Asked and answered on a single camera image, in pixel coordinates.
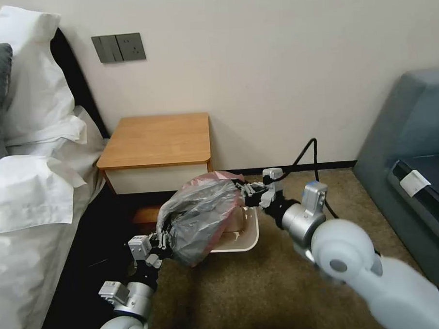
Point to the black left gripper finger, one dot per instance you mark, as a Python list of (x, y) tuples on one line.
[(161, 239), (154, 261)]

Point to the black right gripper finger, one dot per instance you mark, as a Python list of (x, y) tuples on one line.
[(248, 188), (266, 199)]

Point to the grey translucent garbage bag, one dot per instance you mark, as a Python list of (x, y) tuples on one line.
[(200, 216)]

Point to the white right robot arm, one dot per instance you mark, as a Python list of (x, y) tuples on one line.
[(340, 261)]

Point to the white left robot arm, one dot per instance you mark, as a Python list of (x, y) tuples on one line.
[(126, 328)]

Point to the white plastic trash can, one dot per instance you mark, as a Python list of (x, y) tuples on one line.
[(244, 229)]

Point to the black bed base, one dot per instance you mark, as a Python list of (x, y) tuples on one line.
[(81, 258)]

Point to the wooden bedside table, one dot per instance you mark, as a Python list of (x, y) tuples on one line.
[(156, 141)]

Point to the white duvet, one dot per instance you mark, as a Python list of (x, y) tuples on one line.
[(22, 224)]

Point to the white paper label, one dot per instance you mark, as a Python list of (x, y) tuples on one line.
[(415, 183)]

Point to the blue-grey sofa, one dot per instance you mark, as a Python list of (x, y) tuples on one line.
[(407, 127)]

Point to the black headboard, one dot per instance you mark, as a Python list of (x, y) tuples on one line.
[(78, 79)]

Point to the white pillow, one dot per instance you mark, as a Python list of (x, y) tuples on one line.
[(34, 89)]

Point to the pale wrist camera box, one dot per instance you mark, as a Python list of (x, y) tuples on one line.
[(273, 176), (138, 247)]

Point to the grey wall switch panel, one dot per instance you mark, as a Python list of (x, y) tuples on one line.
[(119, 47)]

